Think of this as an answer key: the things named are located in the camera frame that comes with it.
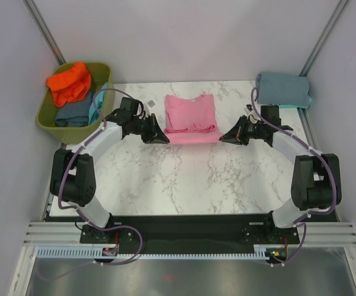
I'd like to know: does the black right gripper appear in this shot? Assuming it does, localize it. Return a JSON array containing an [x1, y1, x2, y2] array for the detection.
[[220, 115, 266, 146]]

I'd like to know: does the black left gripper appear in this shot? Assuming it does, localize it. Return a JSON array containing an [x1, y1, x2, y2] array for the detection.
[[130, 114, 168, 145]]

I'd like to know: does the pink t shirt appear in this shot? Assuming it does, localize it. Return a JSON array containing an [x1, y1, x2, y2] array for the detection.
[[164, 94, 222, 145]]

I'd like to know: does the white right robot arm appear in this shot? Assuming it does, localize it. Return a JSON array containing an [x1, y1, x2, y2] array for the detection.
[[219, 105, 342, 243]]

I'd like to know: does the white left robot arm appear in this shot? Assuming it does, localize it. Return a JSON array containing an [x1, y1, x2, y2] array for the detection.
[[50, 97, 170, 242]]

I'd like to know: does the folded grey blue t shirt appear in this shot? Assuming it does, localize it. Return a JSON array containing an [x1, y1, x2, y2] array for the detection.
[[255, 72, 310, 105]]

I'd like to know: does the teal t shirt in bin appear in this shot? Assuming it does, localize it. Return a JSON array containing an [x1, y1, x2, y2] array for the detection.
[[88, 83, 108, 125]]

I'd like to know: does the olive green plastic bin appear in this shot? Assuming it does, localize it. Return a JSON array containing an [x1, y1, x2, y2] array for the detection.
[[36, 62, 115, 144]]

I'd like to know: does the dark blue t shirt in bin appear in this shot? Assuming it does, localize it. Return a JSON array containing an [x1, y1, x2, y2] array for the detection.
[[54, 92, 92, 127]]

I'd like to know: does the orange t shirt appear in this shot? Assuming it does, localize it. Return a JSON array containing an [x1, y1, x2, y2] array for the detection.
[[46, 62, 92, 108]]

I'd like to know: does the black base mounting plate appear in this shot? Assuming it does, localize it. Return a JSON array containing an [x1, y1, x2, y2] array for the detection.
[[80, 214, 299, 256]]

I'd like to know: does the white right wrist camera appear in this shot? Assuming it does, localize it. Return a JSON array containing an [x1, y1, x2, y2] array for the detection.
[[244, 104, 254, 116]]

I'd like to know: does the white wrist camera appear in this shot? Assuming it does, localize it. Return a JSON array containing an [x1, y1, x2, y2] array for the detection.
[[244, 104, 254, 116], [146, 100, 155, 113]]

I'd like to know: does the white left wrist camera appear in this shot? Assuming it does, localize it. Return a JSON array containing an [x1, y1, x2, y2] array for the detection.
[[146, 100, 155, 113]]

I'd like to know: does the light blue cable duct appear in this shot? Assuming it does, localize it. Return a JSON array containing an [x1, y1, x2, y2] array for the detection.
[[36, 245, 287, 260]]

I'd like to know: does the aluminium frame rail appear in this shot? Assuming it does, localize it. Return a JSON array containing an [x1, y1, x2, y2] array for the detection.
[[24, 222, 356, 247]]

